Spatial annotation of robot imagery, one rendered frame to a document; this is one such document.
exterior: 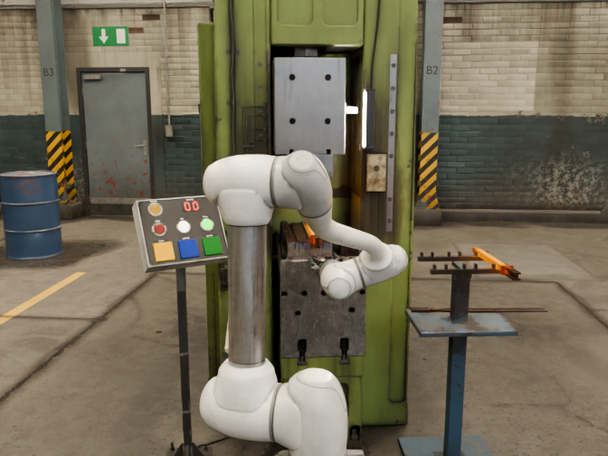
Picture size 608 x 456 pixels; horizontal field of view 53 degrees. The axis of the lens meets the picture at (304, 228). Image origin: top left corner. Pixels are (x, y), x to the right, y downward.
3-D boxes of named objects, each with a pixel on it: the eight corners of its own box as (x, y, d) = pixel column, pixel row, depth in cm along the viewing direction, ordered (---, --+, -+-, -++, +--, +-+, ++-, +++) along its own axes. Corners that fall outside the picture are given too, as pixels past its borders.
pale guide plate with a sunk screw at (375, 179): (385, 191, 277) (386, 154, 273) (365, 191, 276) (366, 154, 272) (384, 191, 279) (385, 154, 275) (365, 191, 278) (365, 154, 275)
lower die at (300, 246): (332, 256, 268) (332, 237, 266) (287, 257, 266) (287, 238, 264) (321, 236, 309) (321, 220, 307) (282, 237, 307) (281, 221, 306)
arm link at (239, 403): (271, 455, 156) (192, 444, 161) (288, 427, 172) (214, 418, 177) (273, 155, 146) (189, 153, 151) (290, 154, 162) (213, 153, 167)
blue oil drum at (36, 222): (47, 261, 631) (40, 176, 614) (-6, 260, 636) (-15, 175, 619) (73, 248, 689) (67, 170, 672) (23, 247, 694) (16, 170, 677)
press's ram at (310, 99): (364, 154, 260) (365, 58, 253) (274, 155, 257) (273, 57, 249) (348, 147, 301) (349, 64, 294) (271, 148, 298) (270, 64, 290)
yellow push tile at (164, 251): (175, 259, 237) (171, 241, 239) (156, 261, 233) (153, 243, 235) (174, 260, 238) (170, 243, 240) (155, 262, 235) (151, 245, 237)
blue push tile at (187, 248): (199, 256, 242) (195, 238, 244) (181, 258, 238) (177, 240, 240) (198, 257, 243) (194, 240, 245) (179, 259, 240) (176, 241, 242)
